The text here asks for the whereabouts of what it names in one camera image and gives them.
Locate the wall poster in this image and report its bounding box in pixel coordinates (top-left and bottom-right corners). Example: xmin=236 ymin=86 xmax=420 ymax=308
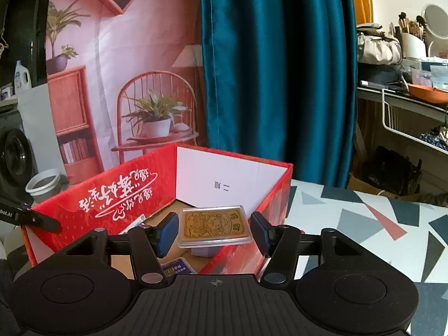
xmin=45 ymin=0 xmax=211 ymax=186

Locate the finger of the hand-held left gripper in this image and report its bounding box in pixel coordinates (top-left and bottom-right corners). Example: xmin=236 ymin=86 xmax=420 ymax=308
xmin=7 ymin=201 xmax=59 ymax=232

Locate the blue patterned cloth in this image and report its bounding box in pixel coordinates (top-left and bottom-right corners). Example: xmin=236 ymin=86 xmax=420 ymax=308
xmin=418 ymin=130 xmax=448 ymax=151

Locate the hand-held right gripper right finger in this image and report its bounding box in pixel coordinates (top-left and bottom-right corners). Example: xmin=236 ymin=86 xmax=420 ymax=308
xmin=251 ymin=211 xmax=370 ymax=285

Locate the round makeup mirror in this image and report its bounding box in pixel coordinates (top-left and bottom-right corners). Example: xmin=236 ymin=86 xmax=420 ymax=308
xmin=422 ymin=3 xmax=448 ymax=59

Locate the gold card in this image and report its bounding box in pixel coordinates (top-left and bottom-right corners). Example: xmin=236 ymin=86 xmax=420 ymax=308
xmin=177 ymin=205 xmax=255 ymax=250

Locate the geometric patterned tablecloth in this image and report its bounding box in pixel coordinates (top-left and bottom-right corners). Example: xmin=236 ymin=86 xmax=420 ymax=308
xmin=259 ymin=178 xmax=448 ymax=336

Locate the black bag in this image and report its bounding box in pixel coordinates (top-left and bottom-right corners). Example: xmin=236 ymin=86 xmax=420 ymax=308
xmin=364 ymin=146 xmax=423 ymax=197

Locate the white wire basket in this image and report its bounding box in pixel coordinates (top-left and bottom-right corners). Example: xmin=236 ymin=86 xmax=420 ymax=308
xmin=381 ymin=88 xmax=448 ymax=152

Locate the grey plastic bucket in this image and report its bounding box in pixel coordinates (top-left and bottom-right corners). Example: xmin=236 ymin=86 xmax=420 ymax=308
xmin=26 ymin=168 xmax=62 ymax=206

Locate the teal curtain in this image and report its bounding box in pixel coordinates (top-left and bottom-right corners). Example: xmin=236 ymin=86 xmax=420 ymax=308
xmin=196 ymin=0 xmax=360 ymax=188

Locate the blue printed card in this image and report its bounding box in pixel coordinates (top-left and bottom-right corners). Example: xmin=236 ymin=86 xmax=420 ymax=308
xmin=162 ymin=256 xmax=196 ymax=276

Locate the white brush holder with brushes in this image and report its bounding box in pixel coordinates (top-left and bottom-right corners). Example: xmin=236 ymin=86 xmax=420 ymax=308
xmin=398 ymin=13 xmax=428 ymax=59

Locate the clear plastic storage box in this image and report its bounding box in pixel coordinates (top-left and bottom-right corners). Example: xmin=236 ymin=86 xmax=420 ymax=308
xmin=402 ymin=59 xmax=435 ymax=85

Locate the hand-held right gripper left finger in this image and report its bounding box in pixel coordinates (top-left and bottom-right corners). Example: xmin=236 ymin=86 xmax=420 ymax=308
xmin=66 ymin=212 xmax=180 ymax=285

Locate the beige cloth bag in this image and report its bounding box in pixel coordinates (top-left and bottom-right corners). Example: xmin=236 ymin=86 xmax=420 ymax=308
xmin=357 ymin=23 xmax=402 ymax=66

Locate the orange bowl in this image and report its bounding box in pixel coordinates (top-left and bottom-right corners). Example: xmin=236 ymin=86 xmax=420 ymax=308
xmin=408 ymin=83 xmax=448 ymax=104

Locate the white detergent bottle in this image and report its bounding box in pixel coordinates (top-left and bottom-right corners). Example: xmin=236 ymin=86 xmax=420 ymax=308
xmin=14 ymin=60 xmax=32 ymax=95

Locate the brown cardboard box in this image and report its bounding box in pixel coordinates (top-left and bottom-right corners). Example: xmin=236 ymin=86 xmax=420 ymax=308
xmin=348 ymin=174 xmax=421 ymax=202

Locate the red strawberry print cardboard box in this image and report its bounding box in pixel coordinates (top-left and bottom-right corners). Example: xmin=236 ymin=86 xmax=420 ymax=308
xmin=22 ymin=143 xmax=294 ymax=277

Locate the black washing machine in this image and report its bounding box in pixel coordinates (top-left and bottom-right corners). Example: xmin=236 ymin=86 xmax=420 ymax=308
xmin=0 ymin=108 xmax=36 ymax=198

